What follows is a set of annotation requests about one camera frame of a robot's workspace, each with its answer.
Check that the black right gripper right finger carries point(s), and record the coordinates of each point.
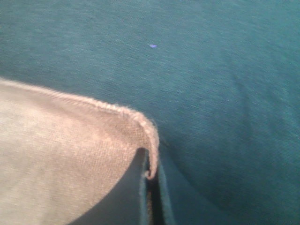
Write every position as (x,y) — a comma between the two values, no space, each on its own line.
(161,208)

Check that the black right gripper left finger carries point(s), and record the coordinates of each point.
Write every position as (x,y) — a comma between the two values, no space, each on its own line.
(126,203)

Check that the brown towel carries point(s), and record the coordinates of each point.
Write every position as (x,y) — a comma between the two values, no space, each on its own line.
(60,154)

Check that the black table cloth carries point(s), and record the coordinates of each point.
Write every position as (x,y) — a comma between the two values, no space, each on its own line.
(220,78)

